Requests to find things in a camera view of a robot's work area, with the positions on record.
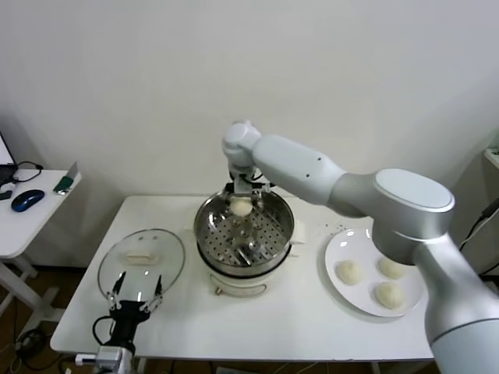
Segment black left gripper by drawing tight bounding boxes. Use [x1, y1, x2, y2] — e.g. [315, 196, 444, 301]
[106, 271, 165, 347]

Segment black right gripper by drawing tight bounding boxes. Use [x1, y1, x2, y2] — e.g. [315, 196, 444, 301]
[225, 166, 264, 204]

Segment white steamed baozi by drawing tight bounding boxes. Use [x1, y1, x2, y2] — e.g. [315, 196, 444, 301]
[377, 256, 406, 280]
[373, 280, 405, 309]
[229, 196, 253, 217]
[335, 259, 363, 285]

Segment round glass pot lid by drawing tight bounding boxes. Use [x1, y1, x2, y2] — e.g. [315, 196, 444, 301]
[97, 228, 186, 307]

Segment steel perforated steamer basket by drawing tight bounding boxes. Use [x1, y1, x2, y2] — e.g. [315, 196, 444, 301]
[193, 185, 296, 273]

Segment steel steamer pot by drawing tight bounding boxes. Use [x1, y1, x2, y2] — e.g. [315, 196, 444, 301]
[182, 208, 309, 299]

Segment dark crumb specks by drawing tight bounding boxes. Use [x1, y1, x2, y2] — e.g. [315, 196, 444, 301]
[317, 220, 349, 235]

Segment white side desk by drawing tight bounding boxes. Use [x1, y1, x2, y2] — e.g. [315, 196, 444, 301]
[0, 169, 83, 324]

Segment blue computer mouse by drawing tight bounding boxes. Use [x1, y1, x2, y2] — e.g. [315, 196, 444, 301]
[10, 189, 46, 214]

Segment large white plate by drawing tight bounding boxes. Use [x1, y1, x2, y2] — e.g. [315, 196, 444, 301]
[324, 228, 424, 319]

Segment black laptop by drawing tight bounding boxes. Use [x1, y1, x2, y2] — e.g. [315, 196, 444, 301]
[0, 130, 19, 187]

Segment white shelf stand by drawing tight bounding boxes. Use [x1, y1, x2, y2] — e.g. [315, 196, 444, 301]
[481, 147, 499, 291]

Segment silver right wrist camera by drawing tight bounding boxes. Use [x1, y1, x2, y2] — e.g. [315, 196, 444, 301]
[232, 174, 273, 196]

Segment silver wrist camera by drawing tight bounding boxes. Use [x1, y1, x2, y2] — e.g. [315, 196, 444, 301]
[76, 345, 125, 369]
[232, 174, 273, 196]

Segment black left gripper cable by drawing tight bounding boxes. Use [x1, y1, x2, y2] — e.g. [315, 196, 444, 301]
[92, 314, 115, 348]

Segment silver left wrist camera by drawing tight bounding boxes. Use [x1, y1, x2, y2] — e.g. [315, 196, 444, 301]
[76, 345, 125, 369]

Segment tangled floor cables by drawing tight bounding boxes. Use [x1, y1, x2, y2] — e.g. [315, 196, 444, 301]
[0, 299, 54, 371]

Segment green handled grey tool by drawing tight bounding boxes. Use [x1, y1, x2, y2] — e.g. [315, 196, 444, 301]
[53, 162, 83, 196]

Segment thin black desk cable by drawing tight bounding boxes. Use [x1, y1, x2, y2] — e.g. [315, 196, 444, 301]
[11, 161, 44, 184]

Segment black cable with adapter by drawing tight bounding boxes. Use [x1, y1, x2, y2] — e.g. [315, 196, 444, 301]
[459, 196, 499, 250]

